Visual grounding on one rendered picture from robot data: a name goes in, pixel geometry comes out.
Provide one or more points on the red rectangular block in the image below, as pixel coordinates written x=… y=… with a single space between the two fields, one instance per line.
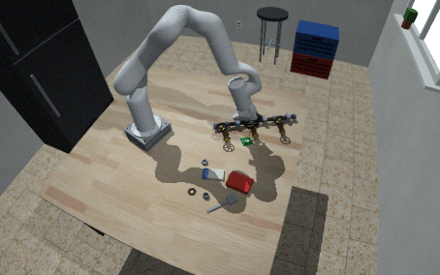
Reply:
x=240 y=182

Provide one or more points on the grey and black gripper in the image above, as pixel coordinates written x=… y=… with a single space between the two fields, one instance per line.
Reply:
x=254 y=113

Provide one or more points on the dark grey pipe with tee junction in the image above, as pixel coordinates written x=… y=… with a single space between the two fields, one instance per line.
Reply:
x=223 y=126

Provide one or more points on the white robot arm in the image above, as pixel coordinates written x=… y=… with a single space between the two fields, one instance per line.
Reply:
x=131 y=81

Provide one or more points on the green tag with gold chain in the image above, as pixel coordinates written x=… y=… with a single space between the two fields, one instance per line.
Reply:
x=246 y=140

